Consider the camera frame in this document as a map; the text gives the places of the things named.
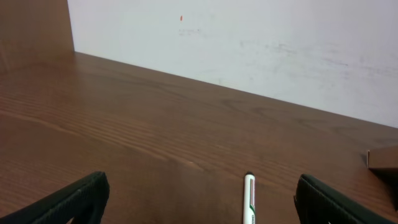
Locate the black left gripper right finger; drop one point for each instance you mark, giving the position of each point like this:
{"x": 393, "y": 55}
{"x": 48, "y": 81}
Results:
{"x": 316, "y": 202}

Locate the open cardboard box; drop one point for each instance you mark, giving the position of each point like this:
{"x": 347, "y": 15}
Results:
{"x": 383, "y": 158}

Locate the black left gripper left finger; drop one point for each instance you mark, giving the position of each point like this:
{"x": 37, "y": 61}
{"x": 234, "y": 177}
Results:
{"x": 83, "y": 201}

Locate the black cap whiteboard marker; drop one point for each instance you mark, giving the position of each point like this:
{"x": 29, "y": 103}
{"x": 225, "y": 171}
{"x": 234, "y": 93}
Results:
{"x": 249, "y": 211}

